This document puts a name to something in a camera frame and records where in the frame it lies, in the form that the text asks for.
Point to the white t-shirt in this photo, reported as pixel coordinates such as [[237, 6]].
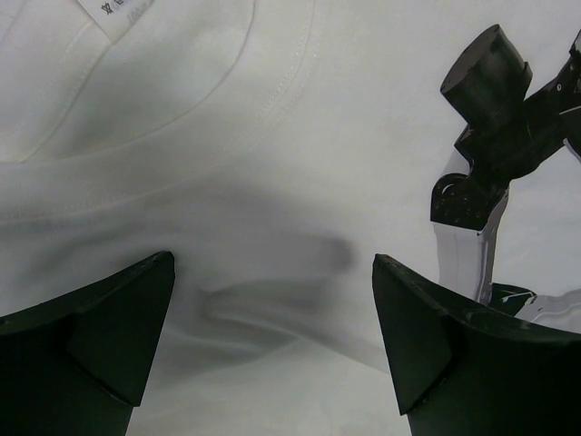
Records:
[[274, 148]]

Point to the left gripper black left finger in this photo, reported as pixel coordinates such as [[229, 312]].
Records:
[[79, 363]]

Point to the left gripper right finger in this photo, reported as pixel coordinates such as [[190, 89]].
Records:
[[461, 368]]

